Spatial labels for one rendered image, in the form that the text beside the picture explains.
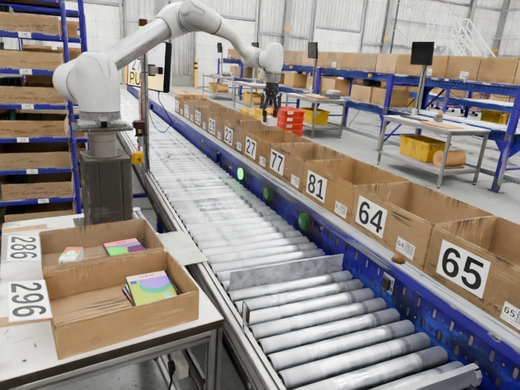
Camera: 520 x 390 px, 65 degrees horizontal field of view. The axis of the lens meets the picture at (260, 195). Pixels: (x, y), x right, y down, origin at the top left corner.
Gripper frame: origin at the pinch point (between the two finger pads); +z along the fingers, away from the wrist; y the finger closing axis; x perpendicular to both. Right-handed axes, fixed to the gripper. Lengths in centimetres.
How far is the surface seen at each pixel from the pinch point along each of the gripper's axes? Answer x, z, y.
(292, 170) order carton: 48, 19, 8
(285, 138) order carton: -15.6, 16.8, -20.7
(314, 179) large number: 69, 18, 8
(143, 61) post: -39, -26, 67
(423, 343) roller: 151, 43, 17
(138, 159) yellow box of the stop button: -37, 33, 72
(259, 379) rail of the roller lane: 146, 44, 68
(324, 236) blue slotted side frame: 87, 38, 11
